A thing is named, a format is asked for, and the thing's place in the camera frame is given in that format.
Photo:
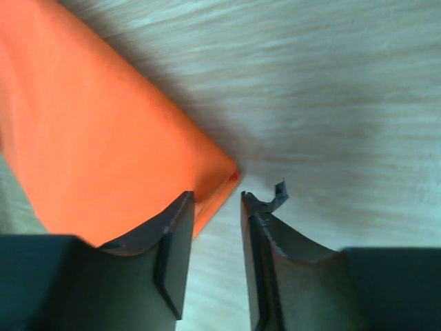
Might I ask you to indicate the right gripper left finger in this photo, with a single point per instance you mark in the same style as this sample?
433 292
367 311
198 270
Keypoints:
134 282

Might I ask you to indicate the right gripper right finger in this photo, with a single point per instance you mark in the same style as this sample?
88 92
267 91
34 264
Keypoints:
294 283

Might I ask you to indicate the orange t shirt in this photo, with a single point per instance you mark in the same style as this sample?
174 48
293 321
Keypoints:
97 148

